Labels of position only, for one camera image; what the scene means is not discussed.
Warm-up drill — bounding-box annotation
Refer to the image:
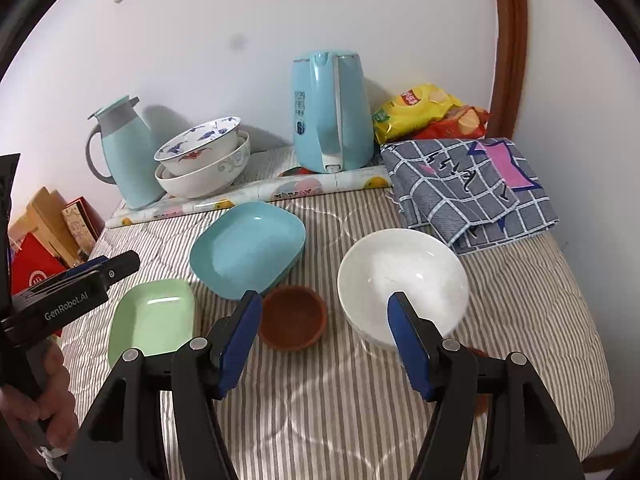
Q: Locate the light blue electric kettle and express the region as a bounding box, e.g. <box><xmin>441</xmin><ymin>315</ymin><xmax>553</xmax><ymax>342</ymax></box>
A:
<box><xmin>291</xmin><ymin>51</ymin><xmax>376</xmax><ymax>175</ymax></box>

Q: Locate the light green square plate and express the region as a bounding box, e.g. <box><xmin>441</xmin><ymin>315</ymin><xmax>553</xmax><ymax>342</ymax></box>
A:
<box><xmin>107</xmin><ymin>279</ymin><xmax>197</xmax><ymax>368</ymax></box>

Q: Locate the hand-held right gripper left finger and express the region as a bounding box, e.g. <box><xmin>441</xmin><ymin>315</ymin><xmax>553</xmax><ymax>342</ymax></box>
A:
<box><xmin>62</xmin><ymin>290</ymin><xmax>264</xmax><ymax>480</ymax></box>

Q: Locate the grey checked folded cloth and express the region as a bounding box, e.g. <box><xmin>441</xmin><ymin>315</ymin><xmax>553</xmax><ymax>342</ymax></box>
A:
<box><xmin>380</xmin><ymin>137</ymin><xmax>559</xmax><ymax>256</ymax></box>

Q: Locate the red chip bag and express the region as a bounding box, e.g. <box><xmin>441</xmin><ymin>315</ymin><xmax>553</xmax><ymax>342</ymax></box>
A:
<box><xmin>412</xmin><ymin>104</ymin><xmax>490</xmax><ymax>141</ymax></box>

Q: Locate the red box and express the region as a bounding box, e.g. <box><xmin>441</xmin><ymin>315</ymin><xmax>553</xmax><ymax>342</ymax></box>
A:
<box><xmin>9</xmin><ymin>232</ymin><xmax>68</xmax><ymax>337</ymax></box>

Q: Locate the person's left hand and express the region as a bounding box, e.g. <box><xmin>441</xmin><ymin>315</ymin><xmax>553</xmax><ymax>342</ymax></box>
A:
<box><xmin>0</xmin><ymin>346</ymin><xmax>80</xmax><ymax>456</ymax></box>

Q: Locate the patterned plastic table mat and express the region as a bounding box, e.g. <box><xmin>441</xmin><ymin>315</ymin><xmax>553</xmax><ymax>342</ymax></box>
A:
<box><xmin>105</xmin><ymin>156</ymin><xmax>393</xmax><ymax>229</ymax></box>

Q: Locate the brown patterned box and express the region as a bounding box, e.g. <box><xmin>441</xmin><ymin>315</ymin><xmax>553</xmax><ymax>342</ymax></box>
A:
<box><xmin>62</xmin><ymin>197</ymin><xmax>104</xmax><ymax>257</ymax></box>

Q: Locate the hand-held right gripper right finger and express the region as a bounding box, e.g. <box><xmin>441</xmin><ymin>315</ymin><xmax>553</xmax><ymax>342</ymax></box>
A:
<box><xmin>387</xmin><ymin>291</ymin><xmax>586</xmax><ymax>480</ymax></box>

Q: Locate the light blue thermos jug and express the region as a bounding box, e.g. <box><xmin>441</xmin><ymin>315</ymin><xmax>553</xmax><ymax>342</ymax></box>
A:
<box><xmin>86</xmin><ymin>95</ymin><xmax>166</xmax><ymax>211</ymax></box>

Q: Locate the wooden door frame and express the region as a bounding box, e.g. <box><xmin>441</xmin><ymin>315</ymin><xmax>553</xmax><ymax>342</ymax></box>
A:
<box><xmin>492</xmin><ymin>0</ymin><xmax>529</xmax><ymax>141</ymax></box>

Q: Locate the light blue square plate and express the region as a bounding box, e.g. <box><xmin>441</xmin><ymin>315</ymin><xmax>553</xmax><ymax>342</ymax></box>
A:
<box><xmin>189</xmin><ymin>201</ymin><xmax>307</xmax><ymax>302</ymax></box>

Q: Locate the yellow chip bag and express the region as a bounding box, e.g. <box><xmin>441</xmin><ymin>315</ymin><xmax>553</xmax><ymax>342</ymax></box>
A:
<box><xmin>372</xmin><ymin>83</ymin><xmax>466</xmax><ymax>144</ymax></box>

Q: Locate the blue flower patterned bowl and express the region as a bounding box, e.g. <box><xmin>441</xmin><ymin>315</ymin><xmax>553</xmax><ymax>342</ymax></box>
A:
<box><xmin>153</xmin><ymin>116</ymin><xmax>242</xmax><ymax>177</ymax></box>

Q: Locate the white bowl with grey swirls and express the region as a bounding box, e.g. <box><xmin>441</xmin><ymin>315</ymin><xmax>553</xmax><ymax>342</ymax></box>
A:
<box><xmin>155</xmin><ymin>131</ymin><xmax>251</xmax><ymax>199</ymax></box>

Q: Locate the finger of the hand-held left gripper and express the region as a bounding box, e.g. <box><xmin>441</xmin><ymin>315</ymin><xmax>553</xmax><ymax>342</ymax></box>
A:
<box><xmin>15</xmin><ymin>251</ymin><xmax>141</xmax><ymax>297</ymax></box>

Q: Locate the large white bowl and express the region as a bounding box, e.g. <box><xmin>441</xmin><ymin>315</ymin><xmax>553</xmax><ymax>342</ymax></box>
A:
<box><xmin>337</xmin><ymin>230</ymin><xmax>471</xmax><ymax>352</ymax></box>

